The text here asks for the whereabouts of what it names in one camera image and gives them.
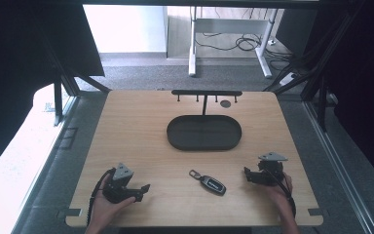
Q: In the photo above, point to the white power strip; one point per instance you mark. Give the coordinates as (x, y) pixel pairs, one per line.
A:
(288, 79)

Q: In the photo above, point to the white desk frame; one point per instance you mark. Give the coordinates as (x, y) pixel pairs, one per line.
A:
(230, 26)

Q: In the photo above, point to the person's right hand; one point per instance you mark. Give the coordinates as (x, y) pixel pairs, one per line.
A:
(280, 193)

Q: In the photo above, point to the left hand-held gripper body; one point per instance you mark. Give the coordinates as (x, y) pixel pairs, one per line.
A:
(117, 191)

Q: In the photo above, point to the black metal stand frame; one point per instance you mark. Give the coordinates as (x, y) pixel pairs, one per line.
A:
(321, 94)
(58, 104)

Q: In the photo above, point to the dark curtain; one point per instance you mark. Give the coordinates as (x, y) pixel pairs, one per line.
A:
(13, 81)
(366, 97)

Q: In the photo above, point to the grey table bracket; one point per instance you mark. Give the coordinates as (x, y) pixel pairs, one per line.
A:
(69, 213)
(316, 212)

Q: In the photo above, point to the person's left hand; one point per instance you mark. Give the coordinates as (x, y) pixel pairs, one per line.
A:
(104, 211)

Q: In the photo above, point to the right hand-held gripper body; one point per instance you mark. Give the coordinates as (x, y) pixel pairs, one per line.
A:
(269, 174)

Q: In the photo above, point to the aluminium rail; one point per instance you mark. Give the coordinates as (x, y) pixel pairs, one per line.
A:
(341, 169)

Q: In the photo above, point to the grey round table grommet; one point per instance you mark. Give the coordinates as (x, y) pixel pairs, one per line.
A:
(225, 104)

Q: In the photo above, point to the black car key fob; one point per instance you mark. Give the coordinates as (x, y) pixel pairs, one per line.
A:
(212, 186)

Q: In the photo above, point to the black key rack with tray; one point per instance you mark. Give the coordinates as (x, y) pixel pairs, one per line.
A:
(204, 133)

